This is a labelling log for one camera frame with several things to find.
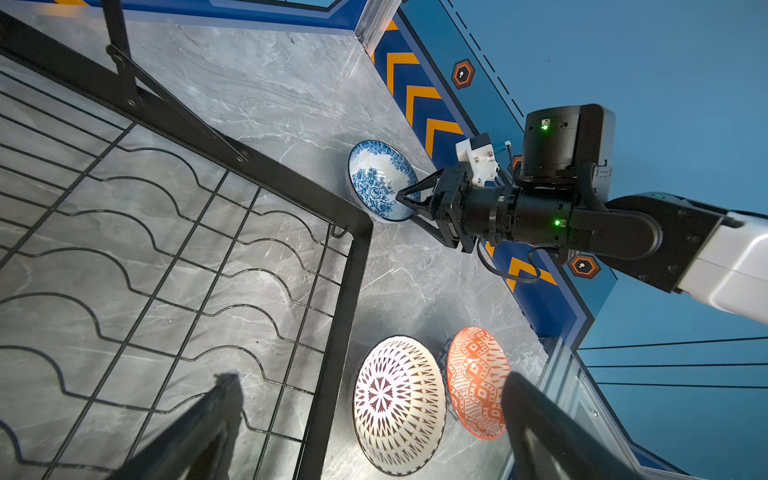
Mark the blue floral white bowl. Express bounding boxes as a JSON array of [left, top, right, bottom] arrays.
[[346, 140, 418, 223]]

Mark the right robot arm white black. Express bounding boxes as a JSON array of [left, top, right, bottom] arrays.
[[397, 104, 767, 322]]

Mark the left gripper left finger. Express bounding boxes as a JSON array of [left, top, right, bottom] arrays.
[[110, 373, 243, 479]]

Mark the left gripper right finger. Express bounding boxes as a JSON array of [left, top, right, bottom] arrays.
[[501, 372, 642, 479]]

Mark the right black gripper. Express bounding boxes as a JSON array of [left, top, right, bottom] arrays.
[[396, 165, 516, 253]]

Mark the black wire dish rack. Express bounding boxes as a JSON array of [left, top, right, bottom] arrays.
[[1, 1, 373, 479]]

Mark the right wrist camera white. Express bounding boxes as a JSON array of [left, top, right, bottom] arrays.
[[455, 133, 499, 187]]

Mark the red white patterned bowl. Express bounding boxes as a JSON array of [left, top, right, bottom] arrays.
[[446, 326, 510, 440]]

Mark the white black lattice bowl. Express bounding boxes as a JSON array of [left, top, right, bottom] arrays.
[[352, 335, 447, 477]]

